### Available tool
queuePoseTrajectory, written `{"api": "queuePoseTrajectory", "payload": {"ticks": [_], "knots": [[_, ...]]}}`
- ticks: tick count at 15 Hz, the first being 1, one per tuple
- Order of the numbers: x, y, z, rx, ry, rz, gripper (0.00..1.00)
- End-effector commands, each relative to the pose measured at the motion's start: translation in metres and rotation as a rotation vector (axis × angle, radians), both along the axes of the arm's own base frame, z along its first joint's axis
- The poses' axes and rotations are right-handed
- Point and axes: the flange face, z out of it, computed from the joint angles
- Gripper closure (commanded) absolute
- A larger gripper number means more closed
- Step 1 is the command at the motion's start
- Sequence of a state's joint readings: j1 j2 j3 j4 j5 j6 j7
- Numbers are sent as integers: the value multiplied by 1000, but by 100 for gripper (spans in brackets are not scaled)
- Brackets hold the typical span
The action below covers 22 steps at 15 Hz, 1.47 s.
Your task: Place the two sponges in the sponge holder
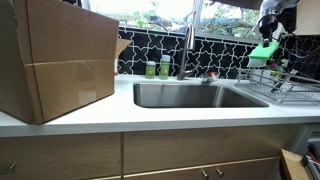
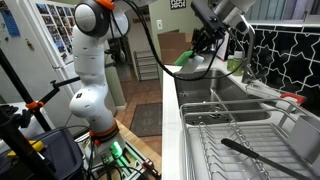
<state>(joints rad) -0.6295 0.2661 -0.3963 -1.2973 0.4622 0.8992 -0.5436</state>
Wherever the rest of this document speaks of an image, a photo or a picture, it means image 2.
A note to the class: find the green soap bottle right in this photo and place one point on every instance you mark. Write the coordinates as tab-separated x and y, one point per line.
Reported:
237	63

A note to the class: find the white utensil holder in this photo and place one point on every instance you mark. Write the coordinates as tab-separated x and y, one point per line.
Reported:
305	138

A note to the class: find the dark blue bin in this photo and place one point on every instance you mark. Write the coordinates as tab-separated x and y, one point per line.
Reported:
60	152

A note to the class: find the large cardboard box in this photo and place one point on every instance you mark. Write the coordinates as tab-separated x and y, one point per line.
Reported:
172	45

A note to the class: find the green soap bottle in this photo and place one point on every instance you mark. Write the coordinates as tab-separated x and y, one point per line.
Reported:
230	62
237	63

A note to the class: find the dark floor mat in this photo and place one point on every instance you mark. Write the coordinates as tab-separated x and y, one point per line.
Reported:
147	120

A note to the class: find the green and white sponge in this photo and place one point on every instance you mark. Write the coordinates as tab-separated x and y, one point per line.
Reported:
188	62

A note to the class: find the white refrigerator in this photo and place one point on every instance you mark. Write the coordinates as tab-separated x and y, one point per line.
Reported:
36	37

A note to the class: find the stainless steel sink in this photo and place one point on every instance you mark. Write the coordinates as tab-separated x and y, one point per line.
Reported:
204	97

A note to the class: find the metal dish drying rack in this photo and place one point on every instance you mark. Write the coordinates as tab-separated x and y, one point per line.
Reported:
206	158

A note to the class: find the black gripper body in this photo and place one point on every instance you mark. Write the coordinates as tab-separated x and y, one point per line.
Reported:
209	19

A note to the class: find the chrome kitchen faucet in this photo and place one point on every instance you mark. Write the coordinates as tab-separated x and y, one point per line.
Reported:
246	29

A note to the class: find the wire shelf rack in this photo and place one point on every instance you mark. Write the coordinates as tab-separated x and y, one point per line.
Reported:
146	65

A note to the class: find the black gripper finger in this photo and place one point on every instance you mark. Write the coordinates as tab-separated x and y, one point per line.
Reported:
196	44
206	45

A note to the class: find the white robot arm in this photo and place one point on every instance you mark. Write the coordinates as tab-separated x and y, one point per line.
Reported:
94	23

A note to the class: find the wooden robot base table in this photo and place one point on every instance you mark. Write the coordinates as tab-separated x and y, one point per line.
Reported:
137	162

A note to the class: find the black camera tripod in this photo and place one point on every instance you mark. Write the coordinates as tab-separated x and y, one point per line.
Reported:
10	133

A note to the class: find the red rimmed sponge holder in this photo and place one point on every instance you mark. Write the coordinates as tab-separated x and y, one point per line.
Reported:
281	98

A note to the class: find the green soap bottle left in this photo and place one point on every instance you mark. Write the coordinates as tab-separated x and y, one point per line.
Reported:
230	62

